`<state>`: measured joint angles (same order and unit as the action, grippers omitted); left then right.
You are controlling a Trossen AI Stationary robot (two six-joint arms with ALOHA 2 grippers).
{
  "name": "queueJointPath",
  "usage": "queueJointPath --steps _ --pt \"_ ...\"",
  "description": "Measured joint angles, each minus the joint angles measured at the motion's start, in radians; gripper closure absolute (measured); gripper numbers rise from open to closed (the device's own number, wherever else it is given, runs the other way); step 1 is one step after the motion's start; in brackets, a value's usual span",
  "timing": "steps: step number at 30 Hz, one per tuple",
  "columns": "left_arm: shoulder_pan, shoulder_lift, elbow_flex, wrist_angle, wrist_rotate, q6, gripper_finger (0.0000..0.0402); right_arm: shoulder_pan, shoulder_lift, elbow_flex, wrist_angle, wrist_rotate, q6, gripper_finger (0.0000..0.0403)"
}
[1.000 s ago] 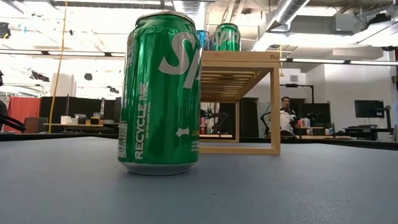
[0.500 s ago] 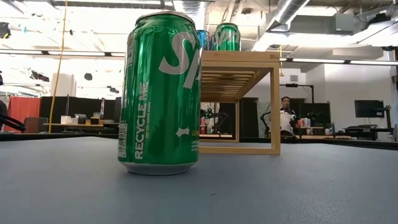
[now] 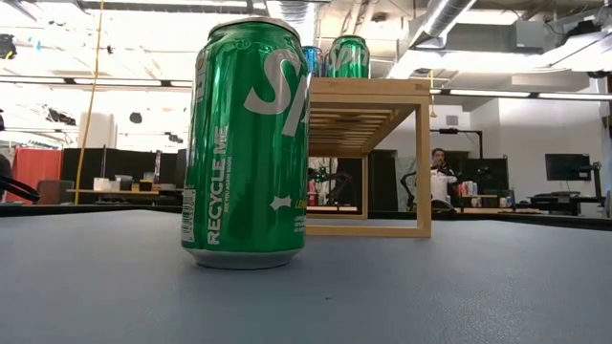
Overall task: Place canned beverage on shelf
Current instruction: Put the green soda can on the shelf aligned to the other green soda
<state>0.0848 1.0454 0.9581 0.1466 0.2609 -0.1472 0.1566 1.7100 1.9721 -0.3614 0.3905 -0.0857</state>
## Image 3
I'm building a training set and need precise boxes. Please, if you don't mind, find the black computer monitor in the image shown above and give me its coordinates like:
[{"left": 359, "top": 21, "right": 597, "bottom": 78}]
[{"left": 544, "top": 152, "right": 593, "bottom": 183}]

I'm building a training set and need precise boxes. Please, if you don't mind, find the wooden slatted shelf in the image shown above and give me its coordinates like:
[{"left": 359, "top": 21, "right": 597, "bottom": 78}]
[{"left": 305, "top": 76, "right": 434, "bottom": 239}]

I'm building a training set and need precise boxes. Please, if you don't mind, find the brown box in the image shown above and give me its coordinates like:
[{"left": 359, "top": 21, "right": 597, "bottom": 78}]
[{"left": 36, "top": 179, "right": 76, "bottom": 205}]

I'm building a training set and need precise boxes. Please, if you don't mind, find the silver round air duct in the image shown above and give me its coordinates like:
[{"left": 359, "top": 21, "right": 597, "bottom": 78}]
[{"left": 409, "top": 0, "right": 479, "bottom": 50}]

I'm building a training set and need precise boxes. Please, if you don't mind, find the dark background desk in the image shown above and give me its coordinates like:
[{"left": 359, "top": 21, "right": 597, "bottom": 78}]
[{"left": 61, "top": 146, "right": 188, "bottom": 205}]

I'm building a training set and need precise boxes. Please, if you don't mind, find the wooden background desk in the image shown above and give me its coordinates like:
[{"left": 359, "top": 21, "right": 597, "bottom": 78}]
[{"left": 453, "top": 193, "right": 542, "bottom": 215}]

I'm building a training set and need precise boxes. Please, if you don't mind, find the dark office desk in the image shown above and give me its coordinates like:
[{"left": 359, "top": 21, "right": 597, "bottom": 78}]
[{"left": 528, "top": 190, "right": 608, "bottom": 217}]

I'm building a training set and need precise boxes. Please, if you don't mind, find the dark wide background monitor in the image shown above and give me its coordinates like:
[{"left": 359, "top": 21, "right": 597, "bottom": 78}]
[{"left": 457, "top": 157, "right": 511, "bottom": 193}]

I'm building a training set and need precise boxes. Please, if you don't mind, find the black monitor stand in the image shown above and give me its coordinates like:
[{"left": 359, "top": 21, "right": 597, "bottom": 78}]
[{"left": 590, "top": 161, "right": 605, "bottom": 207}]

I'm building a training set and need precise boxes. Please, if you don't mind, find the red background object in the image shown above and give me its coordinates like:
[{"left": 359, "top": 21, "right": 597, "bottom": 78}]
[{"left": 11, "top": 147, "right": 64, "bottom": 204}]

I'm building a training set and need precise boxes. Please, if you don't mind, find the long ceiling light strip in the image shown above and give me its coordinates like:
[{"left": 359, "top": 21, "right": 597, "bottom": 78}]
[
  {"left": 428, "top": 88, "right": 612, "bottom": 102},
  {"left": 0, "top": 75, "right": 193, "bottom": 89}
]

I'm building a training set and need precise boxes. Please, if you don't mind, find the green Sprite can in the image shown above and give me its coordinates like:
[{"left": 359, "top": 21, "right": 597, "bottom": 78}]
[
  {"left": 180, "top": 16, "right": 311, "bottom": 271},
  {"left": 327, "top": 33, "right": 372, "bottom": 79}
]

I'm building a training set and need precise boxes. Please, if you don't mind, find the black curved bar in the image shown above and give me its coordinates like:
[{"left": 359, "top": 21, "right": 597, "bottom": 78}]
[{"left": 0, "top": 174, "right": 41, "bottom": 204}]

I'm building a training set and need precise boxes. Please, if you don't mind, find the person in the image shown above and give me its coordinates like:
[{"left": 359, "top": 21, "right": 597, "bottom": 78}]
[{"left": 428, "top": 146, "right": 459, "bottom": 205}]

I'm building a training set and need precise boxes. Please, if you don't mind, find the silver blue Red Bull can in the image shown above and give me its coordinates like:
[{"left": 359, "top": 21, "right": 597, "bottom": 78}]
[{"left": 300, "top": 45, "right": 323, "bottom": 78}]

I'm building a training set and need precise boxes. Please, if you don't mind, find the white cylindrical tank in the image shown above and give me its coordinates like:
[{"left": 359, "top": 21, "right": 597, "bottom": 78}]
[{"left": 77, "top": 111, "right": 118, "bottom": 150}]

